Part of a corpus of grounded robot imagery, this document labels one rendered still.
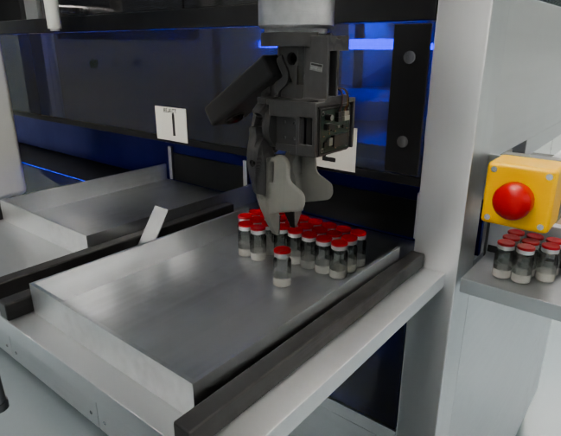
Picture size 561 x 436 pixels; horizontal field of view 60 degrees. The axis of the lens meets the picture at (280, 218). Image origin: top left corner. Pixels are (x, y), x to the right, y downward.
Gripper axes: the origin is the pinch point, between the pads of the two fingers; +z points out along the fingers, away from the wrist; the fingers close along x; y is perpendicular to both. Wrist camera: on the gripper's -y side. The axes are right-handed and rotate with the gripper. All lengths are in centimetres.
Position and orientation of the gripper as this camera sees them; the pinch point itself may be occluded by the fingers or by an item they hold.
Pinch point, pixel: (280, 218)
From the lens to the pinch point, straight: 56.7
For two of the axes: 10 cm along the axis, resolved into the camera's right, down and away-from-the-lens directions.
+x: 6.3, -2.5, 7.3
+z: 0.0, 9.4, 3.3
